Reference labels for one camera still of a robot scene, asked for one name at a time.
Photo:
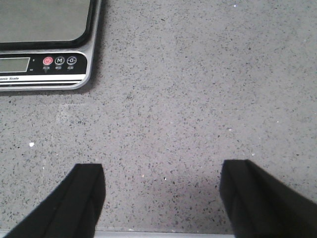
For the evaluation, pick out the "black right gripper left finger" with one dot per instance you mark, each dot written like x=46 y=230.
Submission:
x=72 y=210

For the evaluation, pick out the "silver black kitchen scale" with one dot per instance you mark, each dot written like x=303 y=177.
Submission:
x=47 y=44

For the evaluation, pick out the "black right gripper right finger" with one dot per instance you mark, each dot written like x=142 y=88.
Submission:
x=260 y=206

